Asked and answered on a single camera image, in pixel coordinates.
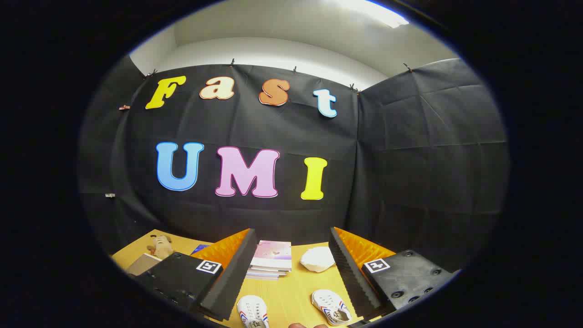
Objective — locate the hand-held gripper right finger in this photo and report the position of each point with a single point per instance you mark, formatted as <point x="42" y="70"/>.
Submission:
<point x="350" y="278"/>

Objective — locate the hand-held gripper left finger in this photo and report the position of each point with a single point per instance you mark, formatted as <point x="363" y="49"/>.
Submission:
<point x="232" y="282"/>

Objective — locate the white striped canvas shoe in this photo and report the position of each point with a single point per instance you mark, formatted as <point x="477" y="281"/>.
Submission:
<point x="330" y="306"/>
<point x="252" y="310"/>

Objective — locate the beige fabric storage box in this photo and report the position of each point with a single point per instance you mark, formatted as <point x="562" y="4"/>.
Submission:
<point x="142" y="265"/>

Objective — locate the light blue book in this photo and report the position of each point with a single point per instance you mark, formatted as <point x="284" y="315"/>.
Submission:
<point x="260" y="277"/>

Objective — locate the white plush toy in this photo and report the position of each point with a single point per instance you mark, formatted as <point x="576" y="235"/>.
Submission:
<point x="317" y="259"/>

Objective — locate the dark blue book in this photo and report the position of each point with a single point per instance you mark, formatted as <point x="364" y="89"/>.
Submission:
<point x="200" y="248"/>

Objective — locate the pink cover book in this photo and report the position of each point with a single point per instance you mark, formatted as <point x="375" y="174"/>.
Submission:
<point x="272" y="253"/>

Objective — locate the brown plush dog toy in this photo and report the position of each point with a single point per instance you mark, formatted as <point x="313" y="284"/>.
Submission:
<point x="161" y="247"/>

